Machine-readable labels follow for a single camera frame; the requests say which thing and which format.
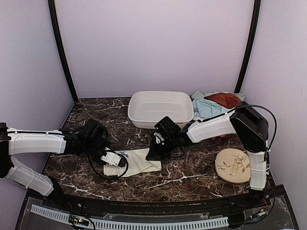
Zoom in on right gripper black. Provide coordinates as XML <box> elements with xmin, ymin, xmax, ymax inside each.
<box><xmin>146</xmin><ymin>135</ymin><xmax>177</xmax><ymax>161</ymax></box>

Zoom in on white embroidered towel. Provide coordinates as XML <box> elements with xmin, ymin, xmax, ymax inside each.
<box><xmin>103</xmin><ymin>148</ymin><xmax>162</xmax><ymax>177</ymax></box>

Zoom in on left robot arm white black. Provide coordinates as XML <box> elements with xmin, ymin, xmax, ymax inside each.
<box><xmin>0</xmin><ymin>119</ymin><xmax>108</xmax><ymax>209</ymax></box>

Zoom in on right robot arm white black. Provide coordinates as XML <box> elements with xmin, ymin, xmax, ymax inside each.
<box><xmin>146</xmin><ymin>102</ymin><xmax>271</xmax><ymax>208</ymax></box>

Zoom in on white plastic basin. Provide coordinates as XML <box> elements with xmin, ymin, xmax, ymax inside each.
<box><xmin>128</xmin><ymin>91</ymin><xmax>194</xmax><ymax>129</ymax></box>

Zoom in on light blue towel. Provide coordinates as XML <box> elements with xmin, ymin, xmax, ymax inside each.
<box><xmin>192</xmin><ymin>98</ymin><xmax>231</xmax><ymax>120</ymax></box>

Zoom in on pink towel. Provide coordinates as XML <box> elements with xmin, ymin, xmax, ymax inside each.
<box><xmin>211</xmin><ymin>135</ymin><xmax>226</xmax><ymax>140</ymax></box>

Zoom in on round floral wooden plate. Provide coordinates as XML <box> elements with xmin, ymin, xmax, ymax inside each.
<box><xmin>214</xmin><ymin>149</ymin><xmax>251</xmax><ymax>184</ymax></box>

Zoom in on dark red towel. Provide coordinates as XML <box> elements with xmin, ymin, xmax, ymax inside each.
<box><xmin>204</xmin><ymin>92</ymin><xmax>241</xmax><ymax>109</ymax></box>

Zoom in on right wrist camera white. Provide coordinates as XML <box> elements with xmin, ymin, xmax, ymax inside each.
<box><xmin>153</xmin><ymin>132</ymin><xmax>164</xmax><ymax>144</ymax></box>

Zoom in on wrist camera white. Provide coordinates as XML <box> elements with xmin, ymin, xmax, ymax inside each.
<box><xmin>153</xmin><ymin>132</ymin><xmax>164</xmax><ymax>144</ymax></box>
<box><xmin>101</xmin><ymin>152</ymin><xmax>126</xmax><ymax>167</ymax></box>

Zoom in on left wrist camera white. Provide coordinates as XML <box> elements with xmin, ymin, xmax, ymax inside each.
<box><xmin>101</xmin><ymin>152</ymin><xmax>126</xmax><ymax>167</ymax></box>

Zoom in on left camera black cable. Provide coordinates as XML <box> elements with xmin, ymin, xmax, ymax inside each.
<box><xmin>87</xmin><ymin>130</ymin><xmax>129</xmax><ymax>180</ymax></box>

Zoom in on white slotted cable duct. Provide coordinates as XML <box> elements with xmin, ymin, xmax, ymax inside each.
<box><xmin>30</xmin><ymin>205</ymin><xmax>229</xmax><ymax>230</ymax></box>

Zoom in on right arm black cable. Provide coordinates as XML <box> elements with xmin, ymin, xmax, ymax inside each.
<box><xmin>191</xmin><ymin>104</ymin><xmax>278</xmax><ymax>154</ymax></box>

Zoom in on black front rail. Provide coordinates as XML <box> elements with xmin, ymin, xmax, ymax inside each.
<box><xmin>43</xmin><ymin>189</ymin><xmax>286</xmax><ymax>218</ymax></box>

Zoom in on left black frame post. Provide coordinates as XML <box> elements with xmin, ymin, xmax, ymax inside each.
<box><xmin>48</xmin><ymin>0</ymin><xmax>79</xmax><ymax>103</ymax></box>

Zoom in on black frame post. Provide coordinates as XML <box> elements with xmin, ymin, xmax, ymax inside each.
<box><xmin>234</xmin><ymin>0</ymin><xmax>261</xmax><ymax>93</ymax></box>
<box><xmin>48</xmin><ymin>0</ymin><xmax>79</xmax><ymax>103</ymax></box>

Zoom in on right black frame post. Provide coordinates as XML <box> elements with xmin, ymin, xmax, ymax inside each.
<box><xmin>234</xmin><ymin>0</ymin><xmax>261</xmax><ymax>93</ymax></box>

